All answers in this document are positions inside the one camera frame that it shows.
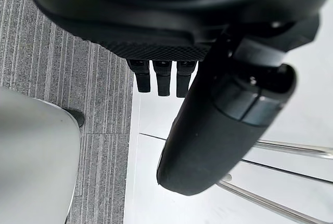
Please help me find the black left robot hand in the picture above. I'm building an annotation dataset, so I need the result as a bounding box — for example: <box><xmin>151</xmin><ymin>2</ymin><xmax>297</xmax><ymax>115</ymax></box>
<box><xmin>23</xmin><ymin>0</ymin><xmax>327</xmax><ymax>196</ymax></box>

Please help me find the dark robot foot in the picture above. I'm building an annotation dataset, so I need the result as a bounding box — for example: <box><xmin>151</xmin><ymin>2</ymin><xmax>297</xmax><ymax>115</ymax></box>
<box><xmin>64</xmin><ymin>108</ymin><xmax>85</xmax><ymax>128</ymax></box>

